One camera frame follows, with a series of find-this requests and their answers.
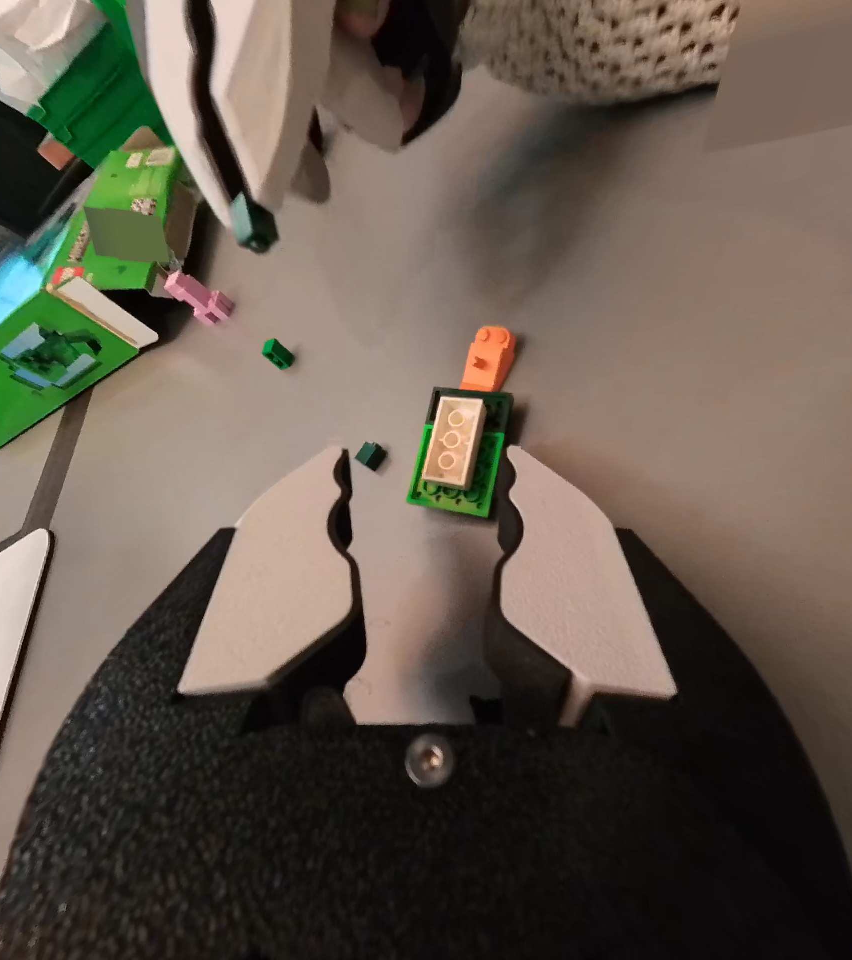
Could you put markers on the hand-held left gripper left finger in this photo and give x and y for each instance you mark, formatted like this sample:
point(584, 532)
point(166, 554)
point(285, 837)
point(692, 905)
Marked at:
point(276, 592)

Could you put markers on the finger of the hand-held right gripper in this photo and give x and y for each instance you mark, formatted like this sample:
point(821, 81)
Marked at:
point(171, 67)
point(268, 82)

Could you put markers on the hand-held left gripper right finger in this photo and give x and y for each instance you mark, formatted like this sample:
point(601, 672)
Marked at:
point(579, 592)

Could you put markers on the dark green lego brick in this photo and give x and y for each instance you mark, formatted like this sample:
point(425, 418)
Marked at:
point(255, 223)

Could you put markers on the green lego plate assembly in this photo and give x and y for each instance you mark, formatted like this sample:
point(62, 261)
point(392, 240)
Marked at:
point(459, 461)

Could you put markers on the orange lego brick separator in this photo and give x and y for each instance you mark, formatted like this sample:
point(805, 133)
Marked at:
point(487, 360)

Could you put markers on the person's right forearm knit sleeve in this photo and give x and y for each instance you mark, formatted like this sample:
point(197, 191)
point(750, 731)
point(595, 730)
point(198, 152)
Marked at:
point(605, 45)

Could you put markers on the small open green lego box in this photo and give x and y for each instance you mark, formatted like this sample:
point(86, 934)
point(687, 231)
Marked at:
point(133, 217)

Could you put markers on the small dark sloped lego brick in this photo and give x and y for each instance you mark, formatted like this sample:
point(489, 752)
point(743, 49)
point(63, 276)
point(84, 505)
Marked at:
point(371, 456)

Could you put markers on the pink lego pig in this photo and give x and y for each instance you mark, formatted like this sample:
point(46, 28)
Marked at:
point(201, 298)

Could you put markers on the bright green lego brick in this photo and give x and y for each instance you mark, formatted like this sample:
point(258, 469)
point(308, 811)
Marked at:
point(278, 354)

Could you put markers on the large green lego box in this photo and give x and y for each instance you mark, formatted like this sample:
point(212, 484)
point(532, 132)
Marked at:
point(43, 375)

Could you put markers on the person's right hand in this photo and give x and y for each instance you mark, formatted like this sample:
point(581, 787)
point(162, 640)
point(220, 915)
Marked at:
point(414, 101)

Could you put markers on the green plastic bin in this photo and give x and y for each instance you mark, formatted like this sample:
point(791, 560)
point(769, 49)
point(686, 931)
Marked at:
point(96, 97)

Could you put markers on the white crumpled paper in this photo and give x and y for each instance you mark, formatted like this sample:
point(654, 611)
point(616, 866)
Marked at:
point(36, 22)

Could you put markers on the small brown block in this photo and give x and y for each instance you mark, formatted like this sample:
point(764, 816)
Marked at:
point(56, 153)

